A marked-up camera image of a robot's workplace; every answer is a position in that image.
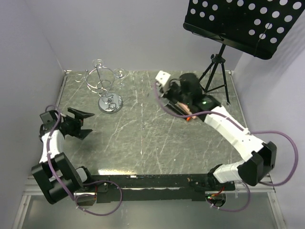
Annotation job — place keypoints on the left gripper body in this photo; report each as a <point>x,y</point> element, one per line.
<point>72,126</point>

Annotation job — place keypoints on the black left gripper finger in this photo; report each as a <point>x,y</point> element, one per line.
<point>82,133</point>
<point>80,115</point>

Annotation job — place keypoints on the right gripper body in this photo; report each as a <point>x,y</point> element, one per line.
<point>175,93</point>

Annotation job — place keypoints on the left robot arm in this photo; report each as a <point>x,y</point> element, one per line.
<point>55,174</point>

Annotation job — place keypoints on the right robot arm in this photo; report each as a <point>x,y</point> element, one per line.
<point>258,157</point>

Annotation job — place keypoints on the chrome wine glass rack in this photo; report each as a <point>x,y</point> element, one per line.
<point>100,82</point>

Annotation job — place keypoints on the back clear wine glass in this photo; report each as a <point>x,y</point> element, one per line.
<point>98,63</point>

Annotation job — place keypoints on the clear wine glass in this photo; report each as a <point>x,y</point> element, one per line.
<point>98,63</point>
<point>120,74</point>

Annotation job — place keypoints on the right clear wine glass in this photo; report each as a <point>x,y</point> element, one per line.
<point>120,74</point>

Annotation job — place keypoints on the pink microphone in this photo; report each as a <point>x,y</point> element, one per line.
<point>186,110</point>

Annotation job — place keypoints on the black microphone orange end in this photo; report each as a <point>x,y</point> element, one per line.
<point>173,108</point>

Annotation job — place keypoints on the black perforated music stand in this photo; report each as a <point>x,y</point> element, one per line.
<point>271,30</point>

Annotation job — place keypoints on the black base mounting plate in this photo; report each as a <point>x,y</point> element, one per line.
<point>193,187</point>

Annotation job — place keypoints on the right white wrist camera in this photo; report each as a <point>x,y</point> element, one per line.
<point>163,80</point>

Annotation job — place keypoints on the aluminium frame rail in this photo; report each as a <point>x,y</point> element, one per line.
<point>32,188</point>

